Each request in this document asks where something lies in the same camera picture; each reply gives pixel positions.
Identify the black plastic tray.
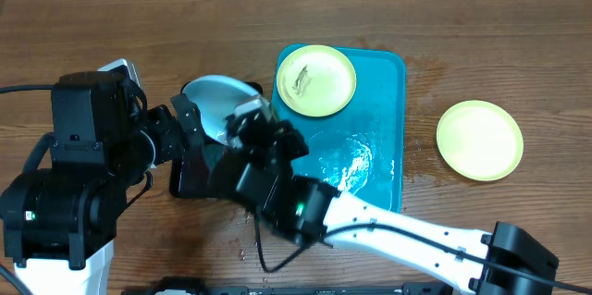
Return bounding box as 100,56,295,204
168,80,265,200

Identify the yellow-green plate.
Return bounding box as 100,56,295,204
276,44,357,117
436,100,524,181

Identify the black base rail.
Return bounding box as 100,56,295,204
121,277,454,295

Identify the teal plastic tray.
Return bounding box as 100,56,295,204
271,47,406,213

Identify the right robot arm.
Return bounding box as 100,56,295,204
218,108,591,294

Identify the light blue plate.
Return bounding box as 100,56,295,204
181,75,263,145

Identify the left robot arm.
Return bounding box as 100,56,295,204
1,65,204,294

